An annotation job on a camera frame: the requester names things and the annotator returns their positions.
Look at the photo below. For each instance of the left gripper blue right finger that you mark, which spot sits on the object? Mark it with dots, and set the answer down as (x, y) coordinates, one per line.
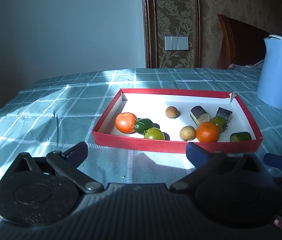
(206, 165)

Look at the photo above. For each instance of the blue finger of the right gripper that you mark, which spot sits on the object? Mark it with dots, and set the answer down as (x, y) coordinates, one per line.
(273, 160)

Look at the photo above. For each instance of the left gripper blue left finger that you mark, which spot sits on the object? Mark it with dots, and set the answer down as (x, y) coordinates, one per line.
(66, 165)

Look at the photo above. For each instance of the orange tangerine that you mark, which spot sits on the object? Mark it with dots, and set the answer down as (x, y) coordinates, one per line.
(207, 132)
(125, 122)

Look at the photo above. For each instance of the tan longan front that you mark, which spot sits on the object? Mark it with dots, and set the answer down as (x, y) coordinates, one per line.
(187, 133)

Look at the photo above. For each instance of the tan longan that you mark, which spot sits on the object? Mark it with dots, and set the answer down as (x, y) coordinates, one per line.
(172, 112)
(187, 133)

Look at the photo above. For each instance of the dark green tomato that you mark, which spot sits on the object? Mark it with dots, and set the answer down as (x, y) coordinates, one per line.
(220, 122)

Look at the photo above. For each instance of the green cucumber chunk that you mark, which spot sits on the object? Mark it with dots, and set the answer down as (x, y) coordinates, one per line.
(240, 136)

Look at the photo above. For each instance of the light green tomato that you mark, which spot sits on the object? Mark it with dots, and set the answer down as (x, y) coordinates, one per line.
(154, 134)

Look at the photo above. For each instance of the tan longan back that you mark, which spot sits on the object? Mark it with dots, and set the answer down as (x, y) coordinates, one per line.
(172, 112)

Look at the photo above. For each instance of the green pointed cucumber end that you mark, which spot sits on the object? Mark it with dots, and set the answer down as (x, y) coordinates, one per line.
(142, 125)

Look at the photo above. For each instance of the teal plaid tablecloth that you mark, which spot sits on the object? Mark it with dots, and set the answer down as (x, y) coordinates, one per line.
(58, 112)

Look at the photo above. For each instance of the red shallow cardboard tray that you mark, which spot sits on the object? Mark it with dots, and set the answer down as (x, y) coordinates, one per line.
(152, 103)

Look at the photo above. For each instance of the light blue electric kettle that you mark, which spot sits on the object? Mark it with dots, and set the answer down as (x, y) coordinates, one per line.
(269, 88)

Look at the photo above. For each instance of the colourful bedding pile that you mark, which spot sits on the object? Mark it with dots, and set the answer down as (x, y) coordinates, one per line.
(248, 67)

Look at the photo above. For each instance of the white wall switch panel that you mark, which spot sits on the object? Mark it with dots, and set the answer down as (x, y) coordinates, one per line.
(176, 43)

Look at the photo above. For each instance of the ornate wallpaper panel frame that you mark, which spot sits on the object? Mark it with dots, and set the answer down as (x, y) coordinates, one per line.
(164, 18)

